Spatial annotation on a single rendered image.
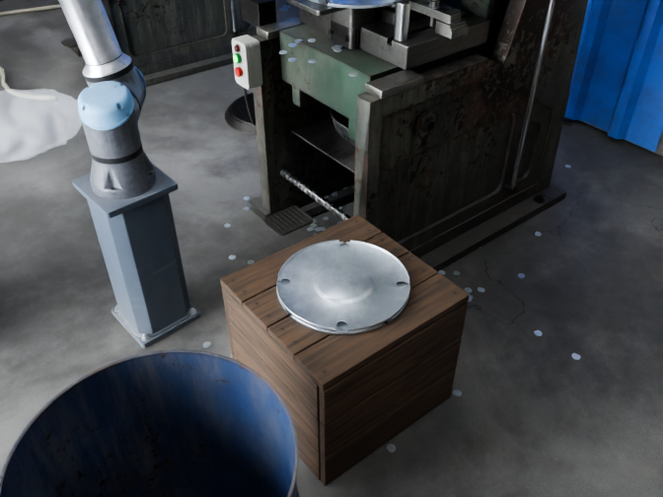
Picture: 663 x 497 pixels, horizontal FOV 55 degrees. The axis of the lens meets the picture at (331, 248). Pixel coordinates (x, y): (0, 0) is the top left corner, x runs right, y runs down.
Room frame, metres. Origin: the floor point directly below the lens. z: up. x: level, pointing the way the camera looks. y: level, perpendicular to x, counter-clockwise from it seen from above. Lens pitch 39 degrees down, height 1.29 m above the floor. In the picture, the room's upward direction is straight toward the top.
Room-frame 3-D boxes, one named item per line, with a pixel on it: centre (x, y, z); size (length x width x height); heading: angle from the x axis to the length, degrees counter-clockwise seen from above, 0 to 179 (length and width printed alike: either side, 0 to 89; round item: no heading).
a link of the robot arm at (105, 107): (1.31, 0.50, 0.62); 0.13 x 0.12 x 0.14; 6
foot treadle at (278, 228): (1.69, -0.06, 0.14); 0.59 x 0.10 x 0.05; 128
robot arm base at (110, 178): (1.30, 0.50, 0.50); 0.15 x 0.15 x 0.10
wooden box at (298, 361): (1.03, -0.03, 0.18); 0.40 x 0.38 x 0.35; 128
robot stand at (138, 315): (1.30, 0.50, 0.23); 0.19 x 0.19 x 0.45; 42
